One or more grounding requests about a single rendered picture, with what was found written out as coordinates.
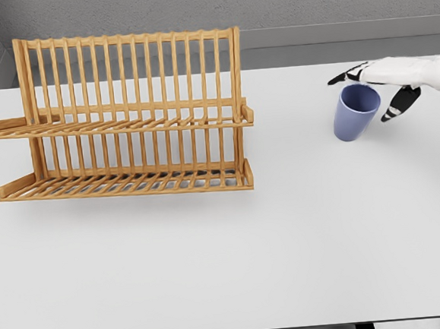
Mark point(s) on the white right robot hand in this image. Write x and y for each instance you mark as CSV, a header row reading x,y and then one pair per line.
x,y
391,70

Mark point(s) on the wooden two-tier dish rack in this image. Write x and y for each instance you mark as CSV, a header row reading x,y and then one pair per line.
x,y
132,114

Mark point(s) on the blue plastic cup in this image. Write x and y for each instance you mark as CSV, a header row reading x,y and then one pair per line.
x,y
354,114

